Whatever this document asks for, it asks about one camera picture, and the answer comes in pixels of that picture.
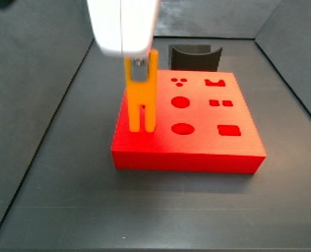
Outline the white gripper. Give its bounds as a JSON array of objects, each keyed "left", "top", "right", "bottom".
[{"left": 88, "top": 0, "right": 160, "bottom": 82}]

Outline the red shape-sorter block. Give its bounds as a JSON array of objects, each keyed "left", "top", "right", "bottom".
[{"left": 112, "top": 70, "right": 267, "bottom": 174}]

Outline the orange two-pronged peg object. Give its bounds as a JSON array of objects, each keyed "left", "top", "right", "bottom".
[{"left": 124, "top": 49, "right": 158, "bottom": 132}]

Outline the black curved holder stand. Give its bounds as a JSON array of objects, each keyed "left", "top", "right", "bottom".
[{"left": 169, "top": 44, "right": 223, "bottom": 72}]

